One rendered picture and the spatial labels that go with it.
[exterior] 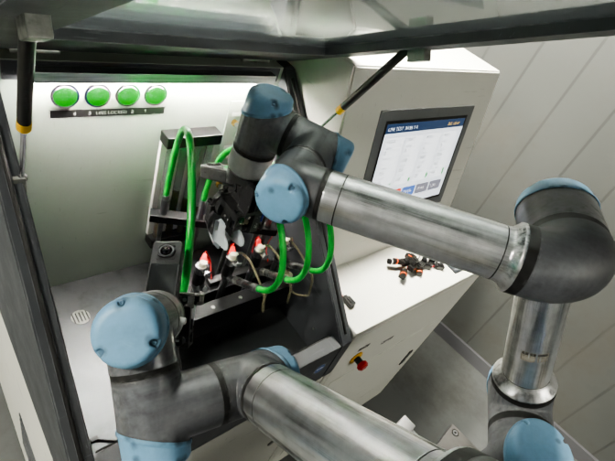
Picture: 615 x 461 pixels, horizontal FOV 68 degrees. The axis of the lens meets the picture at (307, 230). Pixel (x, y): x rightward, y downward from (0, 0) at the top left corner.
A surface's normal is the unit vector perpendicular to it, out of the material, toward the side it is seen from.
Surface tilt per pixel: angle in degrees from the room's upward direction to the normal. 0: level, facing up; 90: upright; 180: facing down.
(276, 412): 72
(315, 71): 90
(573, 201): 21
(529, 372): 91
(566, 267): 53
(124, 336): 45
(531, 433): 7
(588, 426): 90
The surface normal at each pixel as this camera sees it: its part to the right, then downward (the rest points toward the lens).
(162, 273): 0.07, -0.58
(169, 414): 0.55, -0.22
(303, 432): -0.78, -0.32
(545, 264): -0.04, 0.00
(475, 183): -0.66, 0.29
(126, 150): 0.58, 0.66
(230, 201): 0.33, -0.72
